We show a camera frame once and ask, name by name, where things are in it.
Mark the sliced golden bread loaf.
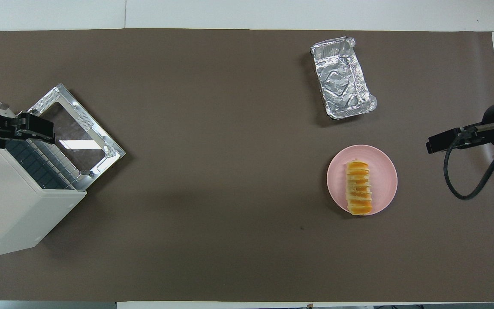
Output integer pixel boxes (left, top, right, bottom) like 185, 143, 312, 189
345, 160, 374, 215

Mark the aluminium foil tray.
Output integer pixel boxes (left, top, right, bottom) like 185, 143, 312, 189
310, 36, 377, 120

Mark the glass oven door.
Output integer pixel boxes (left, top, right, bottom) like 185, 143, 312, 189
18, 84, 126, 191

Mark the pink round plate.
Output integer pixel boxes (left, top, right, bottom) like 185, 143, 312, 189
327, 145, 398, 216

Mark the cream toaster oven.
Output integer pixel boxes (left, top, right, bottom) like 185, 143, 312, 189
0, 101, 87, 260

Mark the brown table mat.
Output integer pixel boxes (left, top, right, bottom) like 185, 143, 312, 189
0, 29, 494, 302

